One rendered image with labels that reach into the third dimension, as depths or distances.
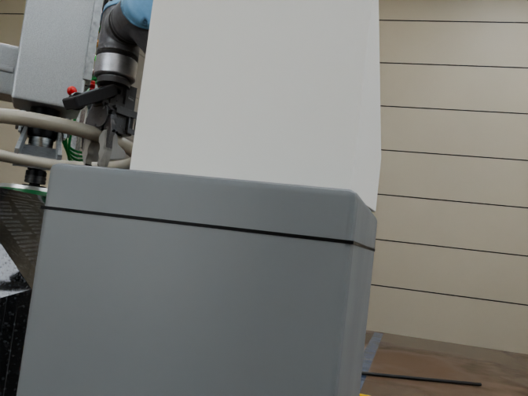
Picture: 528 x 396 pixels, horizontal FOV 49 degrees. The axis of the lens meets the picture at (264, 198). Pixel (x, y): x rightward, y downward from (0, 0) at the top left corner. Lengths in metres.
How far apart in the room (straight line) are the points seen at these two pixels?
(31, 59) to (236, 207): 1.49
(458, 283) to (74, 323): 5.97
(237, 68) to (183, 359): 0.39
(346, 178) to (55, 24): 1.54
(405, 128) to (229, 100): 5.95
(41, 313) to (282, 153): 0.37
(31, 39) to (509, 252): 5.45
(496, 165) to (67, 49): 5.30
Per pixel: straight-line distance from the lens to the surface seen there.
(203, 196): 0.70
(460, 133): 6.72
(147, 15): 1.22
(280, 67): 0.80
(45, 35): 2.12
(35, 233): 1.77
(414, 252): 6.56
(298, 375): 0.68
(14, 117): 1.27
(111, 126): 1.27
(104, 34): 1.35
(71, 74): 2.09
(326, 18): 0.81
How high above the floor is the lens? 0.77
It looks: 5 degrees up
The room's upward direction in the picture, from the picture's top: 7 degrees clockwise
